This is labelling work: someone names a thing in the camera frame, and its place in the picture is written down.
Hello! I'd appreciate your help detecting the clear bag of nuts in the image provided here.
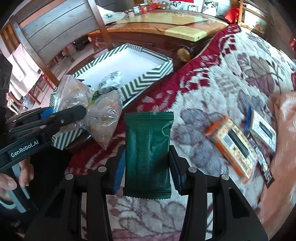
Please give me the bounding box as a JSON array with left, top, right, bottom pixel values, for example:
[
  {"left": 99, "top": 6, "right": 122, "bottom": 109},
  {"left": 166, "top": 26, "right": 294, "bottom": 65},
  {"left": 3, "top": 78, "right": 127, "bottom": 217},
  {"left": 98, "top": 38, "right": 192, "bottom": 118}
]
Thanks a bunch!
[{"left": 85, "top": 90, "right": 123, "bottom": 150}]

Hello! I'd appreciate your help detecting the orange cracker pack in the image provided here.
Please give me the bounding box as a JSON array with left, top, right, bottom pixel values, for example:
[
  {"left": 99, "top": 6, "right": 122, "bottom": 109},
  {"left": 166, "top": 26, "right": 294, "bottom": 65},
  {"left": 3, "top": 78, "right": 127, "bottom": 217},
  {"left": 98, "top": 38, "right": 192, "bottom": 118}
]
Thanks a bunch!
[{"left": 205, "top": 115, "right": 258, "bottom": 184}]

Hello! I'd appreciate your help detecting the long black snack bar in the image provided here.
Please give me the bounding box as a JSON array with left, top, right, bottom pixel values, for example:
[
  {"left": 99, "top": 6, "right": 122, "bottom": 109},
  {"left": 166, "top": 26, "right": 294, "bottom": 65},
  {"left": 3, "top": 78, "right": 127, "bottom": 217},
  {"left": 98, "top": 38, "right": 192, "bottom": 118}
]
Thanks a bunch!
[{"left": 246, "top": 132, "right": 274, "bottom": 188}]

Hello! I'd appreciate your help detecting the dark green snack packet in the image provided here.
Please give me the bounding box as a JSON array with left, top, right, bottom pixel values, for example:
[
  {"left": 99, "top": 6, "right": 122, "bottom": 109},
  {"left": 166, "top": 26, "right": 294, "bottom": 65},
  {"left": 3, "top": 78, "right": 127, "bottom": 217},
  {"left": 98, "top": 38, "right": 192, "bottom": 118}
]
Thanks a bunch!
[{"left": 123, "top": 111, "right": 174, "bottom": 199}]

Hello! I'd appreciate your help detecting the person's left hand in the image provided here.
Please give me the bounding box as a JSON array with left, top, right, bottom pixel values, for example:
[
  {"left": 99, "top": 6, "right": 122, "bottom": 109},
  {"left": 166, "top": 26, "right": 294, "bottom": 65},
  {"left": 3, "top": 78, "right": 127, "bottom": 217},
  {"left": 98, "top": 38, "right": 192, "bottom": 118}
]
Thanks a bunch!
[{"left": 0, "top": 157, "right": 35, "bottom": 198}]

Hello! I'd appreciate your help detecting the pink satin quilt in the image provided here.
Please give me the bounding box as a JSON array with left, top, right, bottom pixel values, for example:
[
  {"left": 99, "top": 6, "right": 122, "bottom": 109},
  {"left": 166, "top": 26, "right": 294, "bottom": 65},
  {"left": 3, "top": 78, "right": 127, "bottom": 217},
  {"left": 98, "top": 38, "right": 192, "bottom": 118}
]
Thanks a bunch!
[{"left": 258, "top": 92, "right": 295, "bottom": 239}]

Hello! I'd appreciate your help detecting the small silver snack packet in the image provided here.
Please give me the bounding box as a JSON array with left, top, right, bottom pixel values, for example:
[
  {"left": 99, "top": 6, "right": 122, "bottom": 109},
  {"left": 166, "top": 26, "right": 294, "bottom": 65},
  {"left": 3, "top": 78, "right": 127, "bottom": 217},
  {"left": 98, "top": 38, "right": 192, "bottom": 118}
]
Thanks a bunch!
[{"left": 99, "top": 71, "right": 121, "bottom": 88}]

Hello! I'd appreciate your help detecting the green striped white box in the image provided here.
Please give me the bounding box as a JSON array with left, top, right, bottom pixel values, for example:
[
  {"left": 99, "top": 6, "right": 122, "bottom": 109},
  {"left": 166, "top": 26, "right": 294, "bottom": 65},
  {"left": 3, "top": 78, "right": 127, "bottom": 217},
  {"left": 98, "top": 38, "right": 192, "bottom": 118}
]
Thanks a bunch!
[{"left": 50, "top": 43, "right": 173, "bottom": 150}]

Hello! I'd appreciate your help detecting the wooden chair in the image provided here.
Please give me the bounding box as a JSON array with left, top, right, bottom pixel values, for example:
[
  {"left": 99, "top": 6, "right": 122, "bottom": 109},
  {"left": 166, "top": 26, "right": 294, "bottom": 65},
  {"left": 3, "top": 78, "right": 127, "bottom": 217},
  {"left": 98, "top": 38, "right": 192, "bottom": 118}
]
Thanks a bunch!
[{"left": 1, "top": 0, "right": 114, "bottom": 86}]

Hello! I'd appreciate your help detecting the blue cracker pack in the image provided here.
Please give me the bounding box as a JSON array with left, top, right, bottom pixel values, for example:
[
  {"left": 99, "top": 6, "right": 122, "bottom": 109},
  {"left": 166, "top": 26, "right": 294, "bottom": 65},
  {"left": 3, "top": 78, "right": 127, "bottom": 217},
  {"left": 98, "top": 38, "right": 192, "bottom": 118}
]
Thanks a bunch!
[{"left": 245, "top": 106, "right": 277, "bottom": 154}]

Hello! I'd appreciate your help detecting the red floral fleece blanket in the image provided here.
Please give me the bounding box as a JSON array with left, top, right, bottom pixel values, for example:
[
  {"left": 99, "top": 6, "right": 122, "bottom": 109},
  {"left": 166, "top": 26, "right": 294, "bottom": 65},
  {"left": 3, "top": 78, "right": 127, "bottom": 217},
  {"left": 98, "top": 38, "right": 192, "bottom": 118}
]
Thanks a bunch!
[{"left": 67, "top": 25, "right": 295, "bottom": 240}]

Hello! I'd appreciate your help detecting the wooden glass-top table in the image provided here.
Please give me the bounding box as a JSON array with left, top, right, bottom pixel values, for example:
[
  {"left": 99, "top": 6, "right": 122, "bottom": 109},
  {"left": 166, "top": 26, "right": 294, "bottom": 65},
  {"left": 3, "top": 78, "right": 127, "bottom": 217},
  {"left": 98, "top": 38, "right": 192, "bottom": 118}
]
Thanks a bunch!
[{"left": 87, "top": 9, "right": 230, "bottom": 70}]

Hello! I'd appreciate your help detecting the yellow pad on table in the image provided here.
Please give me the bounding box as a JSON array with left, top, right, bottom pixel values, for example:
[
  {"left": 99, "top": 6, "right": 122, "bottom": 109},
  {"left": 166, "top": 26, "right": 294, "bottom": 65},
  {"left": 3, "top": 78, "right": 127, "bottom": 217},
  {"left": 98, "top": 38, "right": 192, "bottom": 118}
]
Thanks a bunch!
[{"left": 165, "top": 26, "right": 207, "bottom": 42}]

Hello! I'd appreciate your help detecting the framed photo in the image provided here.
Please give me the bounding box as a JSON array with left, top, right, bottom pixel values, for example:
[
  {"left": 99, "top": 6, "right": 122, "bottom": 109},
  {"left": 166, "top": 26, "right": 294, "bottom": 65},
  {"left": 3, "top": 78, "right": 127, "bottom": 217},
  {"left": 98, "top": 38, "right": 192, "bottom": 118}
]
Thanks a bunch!
[{"left": 201, "top": 0, "right": 218, "bottom": 16}]

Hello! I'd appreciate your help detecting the red bag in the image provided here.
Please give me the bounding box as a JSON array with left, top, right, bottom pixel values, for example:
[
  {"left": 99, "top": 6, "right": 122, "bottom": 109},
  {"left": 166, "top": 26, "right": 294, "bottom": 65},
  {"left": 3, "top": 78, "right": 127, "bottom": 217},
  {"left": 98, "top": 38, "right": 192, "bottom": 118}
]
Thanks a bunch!
[{"left": 224, "top": 6, "right": 239, "bottom": 24}]

